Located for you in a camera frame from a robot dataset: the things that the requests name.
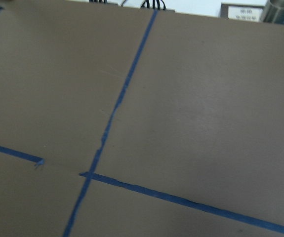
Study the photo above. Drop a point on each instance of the small metal cup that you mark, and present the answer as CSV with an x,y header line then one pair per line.
x,y
273,12

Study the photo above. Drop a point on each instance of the lower orange power strip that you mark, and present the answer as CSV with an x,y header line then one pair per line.
x,y
156,5

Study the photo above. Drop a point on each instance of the black labelled box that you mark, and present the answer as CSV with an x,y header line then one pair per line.
x,y
233,11

